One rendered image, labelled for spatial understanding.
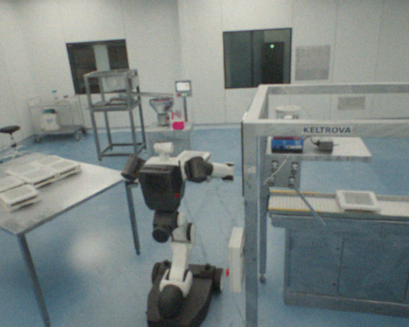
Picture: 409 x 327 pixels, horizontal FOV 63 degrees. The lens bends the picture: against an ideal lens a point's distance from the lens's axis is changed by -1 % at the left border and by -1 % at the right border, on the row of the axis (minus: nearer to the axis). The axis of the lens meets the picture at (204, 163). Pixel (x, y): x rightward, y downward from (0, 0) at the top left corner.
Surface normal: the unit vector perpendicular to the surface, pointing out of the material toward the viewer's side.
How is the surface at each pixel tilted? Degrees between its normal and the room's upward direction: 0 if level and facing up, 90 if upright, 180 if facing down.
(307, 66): 90
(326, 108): 90
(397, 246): 90
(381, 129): 90
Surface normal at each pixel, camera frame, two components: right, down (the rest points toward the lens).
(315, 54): -0.08, 0.36
